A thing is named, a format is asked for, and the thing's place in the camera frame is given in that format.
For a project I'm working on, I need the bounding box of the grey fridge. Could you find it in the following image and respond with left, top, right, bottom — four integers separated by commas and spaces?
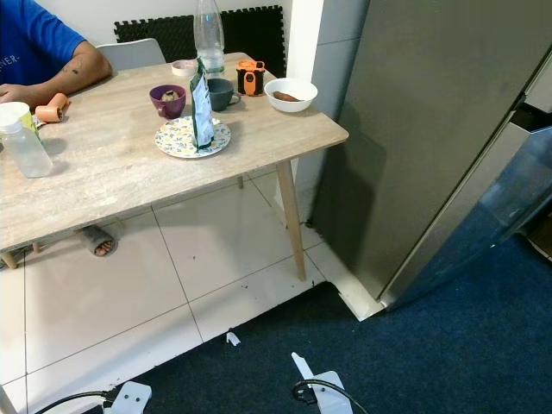
310, 0, 552, 310

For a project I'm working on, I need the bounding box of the tall bottle with teal cap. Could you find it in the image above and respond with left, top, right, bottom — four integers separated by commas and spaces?
195, 0, 225, 74

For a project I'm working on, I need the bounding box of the orange plastic object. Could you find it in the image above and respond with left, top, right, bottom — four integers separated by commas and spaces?
36, 92, 70, 123

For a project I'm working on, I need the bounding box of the person's left slide sandal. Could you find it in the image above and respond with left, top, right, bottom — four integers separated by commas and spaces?
82, 226, 117, 258

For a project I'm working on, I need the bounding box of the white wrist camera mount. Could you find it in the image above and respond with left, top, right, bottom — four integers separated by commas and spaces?
112, 381, 153, 414
309, 371, 350, 414

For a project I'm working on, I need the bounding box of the person's left hand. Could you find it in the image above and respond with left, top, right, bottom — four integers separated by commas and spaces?
0, 83, 48, 109

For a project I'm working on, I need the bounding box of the person's torso in blue shirt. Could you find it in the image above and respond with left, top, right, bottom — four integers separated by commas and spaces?
0, 0, 89, 87

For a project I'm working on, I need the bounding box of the yellow instant noodle cup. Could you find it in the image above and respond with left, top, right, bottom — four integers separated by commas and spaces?
0, 101, 35, 132

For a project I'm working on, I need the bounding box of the long white tape strip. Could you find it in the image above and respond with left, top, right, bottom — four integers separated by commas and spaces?
290, 351, 322, 393

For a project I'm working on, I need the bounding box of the small pink tape roll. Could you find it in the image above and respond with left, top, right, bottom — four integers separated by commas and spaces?
171, 60, 198, 77

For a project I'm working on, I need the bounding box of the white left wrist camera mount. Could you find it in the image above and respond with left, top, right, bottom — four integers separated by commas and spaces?
112, 381, 153, 414

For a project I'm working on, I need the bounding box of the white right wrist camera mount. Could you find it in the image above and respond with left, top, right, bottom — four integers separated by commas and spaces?
309, 371, 350, 414

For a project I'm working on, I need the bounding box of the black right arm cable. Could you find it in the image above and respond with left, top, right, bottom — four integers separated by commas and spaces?
293, 378, 372, 414

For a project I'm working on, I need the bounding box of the orange and black device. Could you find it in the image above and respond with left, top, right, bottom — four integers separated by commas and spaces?
236, 60, 266, 97

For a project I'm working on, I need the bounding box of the grey plastic chair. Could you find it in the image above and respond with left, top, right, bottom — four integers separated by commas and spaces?
97, 38, 163, 74

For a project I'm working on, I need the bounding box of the black foam puzzle mat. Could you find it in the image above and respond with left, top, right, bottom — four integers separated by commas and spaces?
114, 7, 294, 78

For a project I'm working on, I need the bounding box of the dark teal mug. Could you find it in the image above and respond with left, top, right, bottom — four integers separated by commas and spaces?
209, 78, 240, 112

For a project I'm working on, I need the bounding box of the white bowl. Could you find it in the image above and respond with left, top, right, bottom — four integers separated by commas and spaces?
264, 78, 319, 114

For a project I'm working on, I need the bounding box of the clear bottle with white cap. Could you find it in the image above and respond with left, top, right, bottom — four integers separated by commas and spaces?
0, 112, 54, 179

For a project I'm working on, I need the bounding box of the grey fridge lower door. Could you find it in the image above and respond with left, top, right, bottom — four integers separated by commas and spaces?
381, 121, 552, 310

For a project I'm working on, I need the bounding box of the large dark floor mat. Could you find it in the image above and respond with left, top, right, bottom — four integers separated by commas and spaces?
86, 233, 552, 414

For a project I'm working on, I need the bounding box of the floral patterned plate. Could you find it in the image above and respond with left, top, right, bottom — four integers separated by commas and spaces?
155, 116, 232, 160

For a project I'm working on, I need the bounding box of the green and white pouch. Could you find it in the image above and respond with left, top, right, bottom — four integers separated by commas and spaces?
191, 59, 215, 152

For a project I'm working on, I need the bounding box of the purple bowl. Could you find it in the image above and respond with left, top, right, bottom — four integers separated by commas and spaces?
149, 85, 188, 120

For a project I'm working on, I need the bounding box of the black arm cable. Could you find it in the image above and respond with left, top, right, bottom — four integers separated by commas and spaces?
293, 378, 372, 414
34, 390, 117, 414

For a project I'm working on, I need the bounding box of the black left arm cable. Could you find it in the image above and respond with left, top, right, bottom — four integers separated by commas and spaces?
34, 390, 117, 414

